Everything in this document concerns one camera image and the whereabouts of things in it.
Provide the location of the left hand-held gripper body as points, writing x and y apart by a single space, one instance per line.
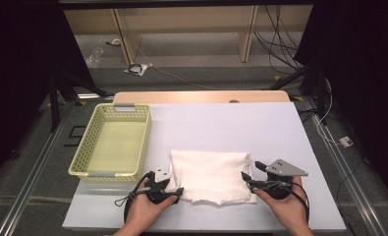
162 174

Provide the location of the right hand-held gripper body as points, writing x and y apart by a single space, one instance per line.
283 167

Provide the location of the white baby shirt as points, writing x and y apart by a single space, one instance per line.
211 177

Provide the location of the pale green plastic basket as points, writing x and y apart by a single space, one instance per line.
83 154

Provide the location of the person's left hand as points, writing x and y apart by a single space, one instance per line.
142 213

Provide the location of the person's right hand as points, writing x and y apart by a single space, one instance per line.
286 213

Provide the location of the white table mat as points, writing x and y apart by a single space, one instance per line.
214 128

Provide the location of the white power adapter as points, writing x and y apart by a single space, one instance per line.
346 141

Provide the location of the black metal stand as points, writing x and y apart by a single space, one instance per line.
54 105
320 98

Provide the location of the black curtain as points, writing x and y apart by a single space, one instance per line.
361 65
21 65

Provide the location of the clear plastic bag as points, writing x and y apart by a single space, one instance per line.
95 58

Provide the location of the light wooden desk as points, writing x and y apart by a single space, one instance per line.
188 19

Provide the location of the aluminium floor rail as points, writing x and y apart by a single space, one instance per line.
34 173
345 170

